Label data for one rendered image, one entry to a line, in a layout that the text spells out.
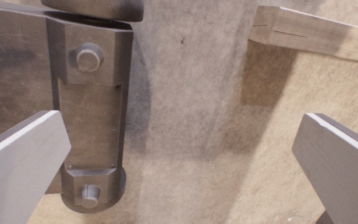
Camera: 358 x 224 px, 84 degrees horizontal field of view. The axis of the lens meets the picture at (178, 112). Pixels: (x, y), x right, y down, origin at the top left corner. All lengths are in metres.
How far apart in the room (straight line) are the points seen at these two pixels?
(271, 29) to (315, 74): 0.40
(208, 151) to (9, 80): 0.70
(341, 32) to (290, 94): 0.28
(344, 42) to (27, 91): 0.90
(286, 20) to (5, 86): 0.69
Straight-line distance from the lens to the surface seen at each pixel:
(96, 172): 0.57
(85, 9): 0.41
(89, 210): 0.69
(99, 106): 0.47
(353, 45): 0.91
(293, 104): 1.00
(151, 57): 0.64
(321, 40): 0.79
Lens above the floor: 0.61
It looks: 57 degrees down
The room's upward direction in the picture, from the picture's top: 152 degrees clockwise
